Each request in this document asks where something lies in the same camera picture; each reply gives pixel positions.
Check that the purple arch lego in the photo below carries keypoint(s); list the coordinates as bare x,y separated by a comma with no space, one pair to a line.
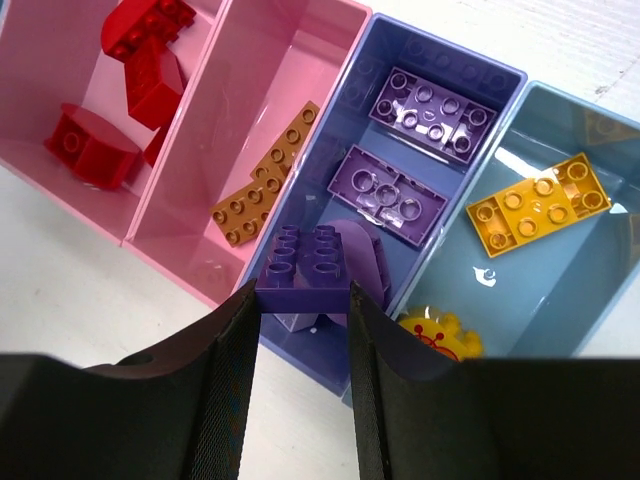
393,199

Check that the purple yellow round lego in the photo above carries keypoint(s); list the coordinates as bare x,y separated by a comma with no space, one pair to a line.
366,263

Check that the red curved lego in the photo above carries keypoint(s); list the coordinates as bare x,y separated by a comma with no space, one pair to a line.
154,84

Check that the lavender lego piece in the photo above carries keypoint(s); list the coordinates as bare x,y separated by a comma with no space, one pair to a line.
432,117

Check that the dark purple lego plate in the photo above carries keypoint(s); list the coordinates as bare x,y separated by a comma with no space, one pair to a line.
305,273

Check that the brown lego plate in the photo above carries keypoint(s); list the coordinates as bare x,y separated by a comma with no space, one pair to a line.
241,215

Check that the light blue right bin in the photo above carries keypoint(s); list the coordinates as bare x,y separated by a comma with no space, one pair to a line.
543,242

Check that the large pink bin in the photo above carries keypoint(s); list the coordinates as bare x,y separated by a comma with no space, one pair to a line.
89,87

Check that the dark blue bin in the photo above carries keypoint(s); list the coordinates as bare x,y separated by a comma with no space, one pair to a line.
320,351

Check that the yellow lego brick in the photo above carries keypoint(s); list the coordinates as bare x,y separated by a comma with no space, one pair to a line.
535,207

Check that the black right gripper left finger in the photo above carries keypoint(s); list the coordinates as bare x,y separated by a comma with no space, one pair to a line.
175,410

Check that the orange lego in bin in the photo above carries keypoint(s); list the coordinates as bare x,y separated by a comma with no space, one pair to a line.
442,331

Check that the small pink bin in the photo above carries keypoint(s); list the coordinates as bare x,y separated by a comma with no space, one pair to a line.
265,62

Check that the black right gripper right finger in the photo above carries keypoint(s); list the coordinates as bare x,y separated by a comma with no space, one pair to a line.
421,415

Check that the red flower lego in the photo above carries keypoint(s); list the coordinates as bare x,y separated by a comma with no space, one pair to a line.
91,147

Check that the red purple lego block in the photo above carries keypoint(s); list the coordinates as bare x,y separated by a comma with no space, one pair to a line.
132,22

